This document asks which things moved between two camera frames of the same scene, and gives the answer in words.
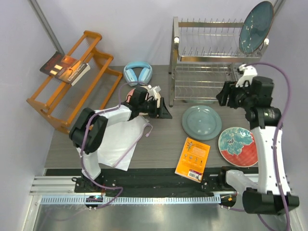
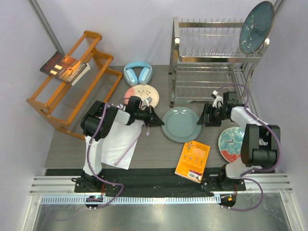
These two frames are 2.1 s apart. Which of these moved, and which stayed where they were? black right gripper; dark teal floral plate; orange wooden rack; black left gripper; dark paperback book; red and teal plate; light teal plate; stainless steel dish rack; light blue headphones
Moved: black left gripper; light teal plate; black right gripper
Stayed: stainless steel dish rack; light blue headphones; red and teal plate; dark teal floral plate; orange wooden rack; dark paperback book
